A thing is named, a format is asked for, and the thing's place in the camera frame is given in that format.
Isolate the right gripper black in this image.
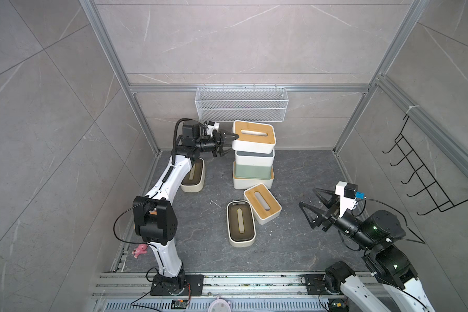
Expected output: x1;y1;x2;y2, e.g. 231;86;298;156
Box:
300;187;374;252

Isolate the black wire hook rack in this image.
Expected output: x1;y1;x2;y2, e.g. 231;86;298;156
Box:
382;114;468;216

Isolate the green square tissue box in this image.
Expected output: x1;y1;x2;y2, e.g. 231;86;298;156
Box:
233;162;273;180

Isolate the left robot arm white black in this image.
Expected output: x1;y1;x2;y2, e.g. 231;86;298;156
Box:
132;118;239;295

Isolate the white wire mesh basket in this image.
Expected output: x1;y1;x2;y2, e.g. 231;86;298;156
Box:
194;87;289;122

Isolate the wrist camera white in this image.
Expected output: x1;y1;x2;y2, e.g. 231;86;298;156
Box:
204;121;220;137
335;181;365;217

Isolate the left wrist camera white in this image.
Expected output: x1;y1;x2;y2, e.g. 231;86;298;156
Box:
204;121;220;137

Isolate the cream box dark lid centre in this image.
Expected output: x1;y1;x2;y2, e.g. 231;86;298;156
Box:
226;200;256;248

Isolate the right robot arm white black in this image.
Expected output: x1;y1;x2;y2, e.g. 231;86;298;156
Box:
298;183;434;311

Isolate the cream box dark lid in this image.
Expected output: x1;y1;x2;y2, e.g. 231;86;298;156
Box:
226;200;256;248
180;158;206;193

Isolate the pink small toy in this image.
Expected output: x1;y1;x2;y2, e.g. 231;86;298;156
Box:
131;244;149;259

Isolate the white round object bottom edge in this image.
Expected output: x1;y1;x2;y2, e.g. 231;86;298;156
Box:
207;298;232;312

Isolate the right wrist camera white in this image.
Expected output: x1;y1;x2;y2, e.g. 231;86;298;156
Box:
335;181;365;217

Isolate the aluminium mounting rail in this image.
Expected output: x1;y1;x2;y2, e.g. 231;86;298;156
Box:
91;272;418;300

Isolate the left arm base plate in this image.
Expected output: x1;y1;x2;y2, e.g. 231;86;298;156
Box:
150;274;204;296

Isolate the white box grey-blue lid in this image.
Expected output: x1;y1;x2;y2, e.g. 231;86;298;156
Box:
235;150;275;167

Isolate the bamboo-lid tissue box front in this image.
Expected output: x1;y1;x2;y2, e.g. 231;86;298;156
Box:
232;120;276;154

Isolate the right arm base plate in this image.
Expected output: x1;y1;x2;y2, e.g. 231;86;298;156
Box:
300;274;335;295

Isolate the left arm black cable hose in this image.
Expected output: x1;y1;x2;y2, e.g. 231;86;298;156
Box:
171;118;194;165

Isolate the cream box dark lid back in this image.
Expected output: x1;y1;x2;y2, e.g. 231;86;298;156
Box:
180;158;206;193

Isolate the large white bamboo-lid tissue box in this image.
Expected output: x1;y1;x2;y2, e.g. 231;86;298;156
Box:
233;168;275;190

